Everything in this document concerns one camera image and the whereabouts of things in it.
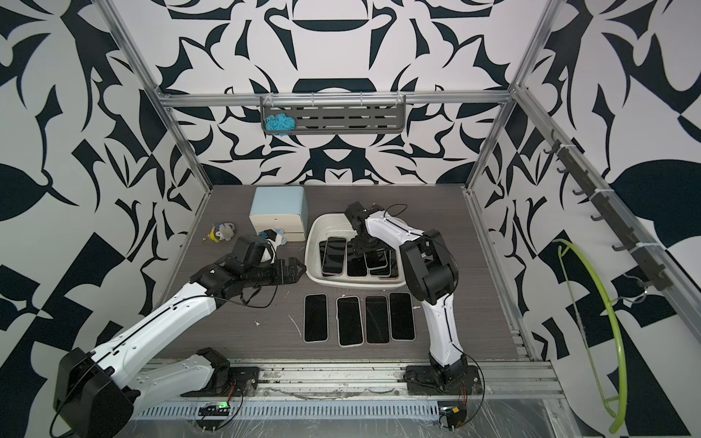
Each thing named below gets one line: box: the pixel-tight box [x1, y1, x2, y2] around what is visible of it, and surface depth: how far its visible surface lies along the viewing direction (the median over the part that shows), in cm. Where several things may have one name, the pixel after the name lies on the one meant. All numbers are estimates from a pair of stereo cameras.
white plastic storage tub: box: [304, 213, 408, 290], surface depth 98 cm
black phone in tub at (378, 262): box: [364, 249, 391, 277], surface depth 96 cm
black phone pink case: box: [303, 292, 330, 344], surface depth 86 cm
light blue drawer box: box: [249, 186, 309, 242], surface depth 96 cm
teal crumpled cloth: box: [264, 113, 297, 137], surface depth 93 cm
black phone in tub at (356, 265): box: [346, 252, 368, 277], surface depth 96 cm
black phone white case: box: [364, 294, 391, 345], surface depth 87 cm
